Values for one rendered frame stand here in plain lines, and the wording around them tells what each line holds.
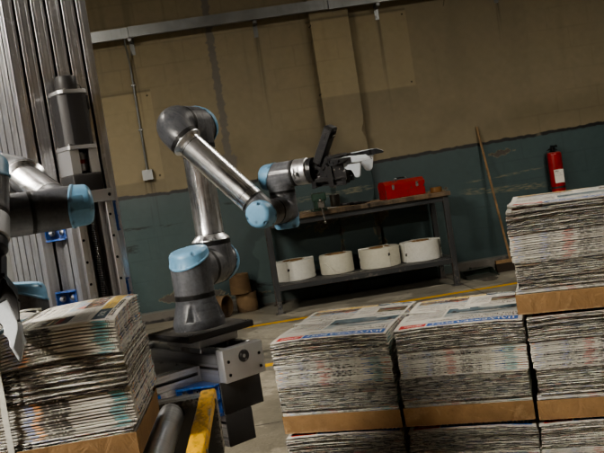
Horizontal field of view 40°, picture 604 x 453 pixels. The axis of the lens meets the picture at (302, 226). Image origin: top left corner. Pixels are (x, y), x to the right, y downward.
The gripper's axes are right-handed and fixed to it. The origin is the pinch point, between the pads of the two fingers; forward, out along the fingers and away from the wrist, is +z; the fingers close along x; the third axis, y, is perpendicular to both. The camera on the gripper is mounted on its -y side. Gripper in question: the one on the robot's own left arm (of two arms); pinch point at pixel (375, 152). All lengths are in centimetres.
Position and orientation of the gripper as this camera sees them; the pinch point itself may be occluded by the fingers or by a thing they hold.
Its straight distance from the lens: 227.9
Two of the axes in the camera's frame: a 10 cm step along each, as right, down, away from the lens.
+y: 2.0, 9.6, 1.8
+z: 9.0, -1.2, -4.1
